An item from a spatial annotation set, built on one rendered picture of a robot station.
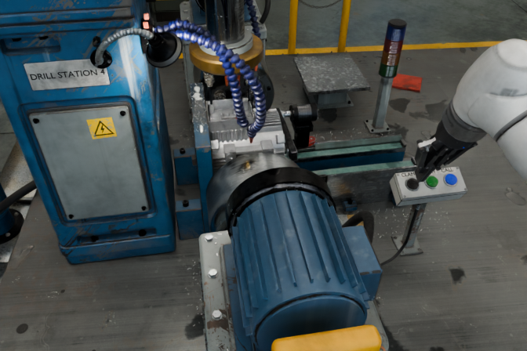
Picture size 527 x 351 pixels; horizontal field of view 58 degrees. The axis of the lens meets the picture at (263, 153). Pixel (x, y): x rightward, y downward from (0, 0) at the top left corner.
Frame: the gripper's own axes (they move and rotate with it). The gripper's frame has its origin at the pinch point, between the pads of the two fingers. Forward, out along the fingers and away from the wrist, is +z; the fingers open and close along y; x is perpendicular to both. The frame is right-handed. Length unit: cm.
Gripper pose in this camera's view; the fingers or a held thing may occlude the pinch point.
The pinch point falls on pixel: (424, 170)
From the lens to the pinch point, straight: 116.0
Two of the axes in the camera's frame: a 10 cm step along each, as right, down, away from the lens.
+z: -0.7, 4.7, 8.8
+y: -9.9, 1.0, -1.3
